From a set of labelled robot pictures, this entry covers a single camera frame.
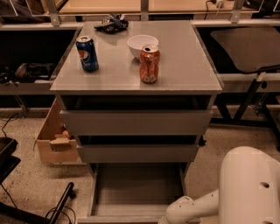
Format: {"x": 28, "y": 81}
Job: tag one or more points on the grey bottom drawer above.
{"x": 133, "y": 193}

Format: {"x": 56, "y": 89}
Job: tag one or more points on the grey drawer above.
{"x": 136, "y": 123}
{"x": 137, "y": 153}
{"x": 133, "y": 193}

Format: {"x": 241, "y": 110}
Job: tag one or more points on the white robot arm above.
{"x": 248, "y": 193}

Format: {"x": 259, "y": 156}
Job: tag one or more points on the grey middle drawer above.
{"x": 137, "y": 153}

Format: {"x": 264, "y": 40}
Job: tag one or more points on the grey drawer cabinet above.
{"x": 186, "y": 80}

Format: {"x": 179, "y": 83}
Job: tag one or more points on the grey top drawer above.
{"x": 136, "y": 123}

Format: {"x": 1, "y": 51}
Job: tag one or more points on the cardboard box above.
{"x": 55, "y": 146}

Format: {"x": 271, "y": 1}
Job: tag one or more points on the orange soda can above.
{"x": 149, "y": 60}

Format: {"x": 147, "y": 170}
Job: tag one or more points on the white bowl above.
{"x": 137, "y": 42}

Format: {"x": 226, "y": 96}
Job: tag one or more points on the black chair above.
{"x": 252, "y": 49}

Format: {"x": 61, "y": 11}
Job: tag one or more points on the blue Pepsi can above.
{"x": 86, "y": 49}

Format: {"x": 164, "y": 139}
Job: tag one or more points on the black tray stand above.
{"x": 7, "y": 161}

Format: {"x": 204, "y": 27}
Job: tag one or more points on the black crumpled bag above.
{"x": 113, "y": 23}

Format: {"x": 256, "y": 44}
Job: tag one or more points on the white power adapter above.
{"x": 219, "y": 3}

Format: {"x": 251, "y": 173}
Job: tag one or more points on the black headphones on shelf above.
{"x": 27, "y": 73}

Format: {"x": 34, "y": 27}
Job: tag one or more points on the black base leg with cable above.
{"x": 51, "y": 217}

